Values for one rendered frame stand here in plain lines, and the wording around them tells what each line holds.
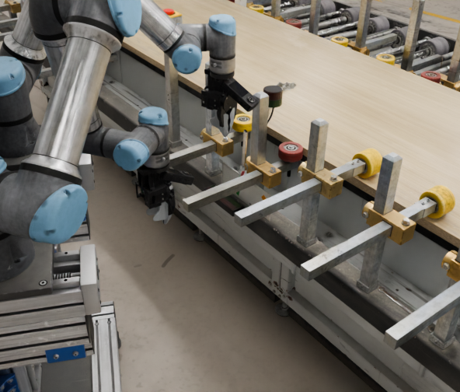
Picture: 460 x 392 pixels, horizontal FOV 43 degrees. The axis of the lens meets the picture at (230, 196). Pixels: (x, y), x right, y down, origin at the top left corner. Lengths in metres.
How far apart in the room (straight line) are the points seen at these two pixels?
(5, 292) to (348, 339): 1.42
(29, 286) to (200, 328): 1.37
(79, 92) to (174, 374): 1.46
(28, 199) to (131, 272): 1.73
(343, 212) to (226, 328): 0.81
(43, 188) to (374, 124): 1.34
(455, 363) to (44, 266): 1.00
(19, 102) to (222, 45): 0.56
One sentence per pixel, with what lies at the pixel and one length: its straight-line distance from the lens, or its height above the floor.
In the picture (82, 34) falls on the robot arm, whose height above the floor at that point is 1.47.
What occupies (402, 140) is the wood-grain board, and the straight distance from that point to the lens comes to 2.04.
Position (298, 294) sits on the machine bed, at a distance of 2.44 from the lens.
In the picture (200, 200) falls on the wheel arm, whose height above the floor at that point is 0.86.
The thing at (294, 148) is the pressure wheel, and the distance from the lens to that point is 1.91.
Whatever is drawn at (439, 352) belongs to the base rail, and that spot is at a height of 0.70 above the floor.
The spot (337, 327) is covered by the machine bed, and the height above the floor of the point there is 0.17.
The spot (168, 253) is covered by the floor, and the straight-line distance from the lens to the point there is 2.87.
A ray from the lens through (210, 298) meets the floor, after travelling 2.63.
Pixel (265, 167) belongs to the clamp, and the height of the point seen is 0.87.
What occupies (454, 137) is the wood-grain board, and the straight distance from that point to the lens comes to 2.13.
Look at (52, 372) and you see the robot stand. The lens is 2.17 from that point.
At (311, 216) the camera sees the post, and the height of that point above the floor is 0.81.
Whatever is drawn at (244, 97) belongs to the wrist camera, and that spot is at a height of 1.13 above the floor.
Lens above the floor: 1.84
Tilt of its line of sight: 34 degrees down
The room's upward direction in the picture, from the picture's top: 1 degrees clockwise
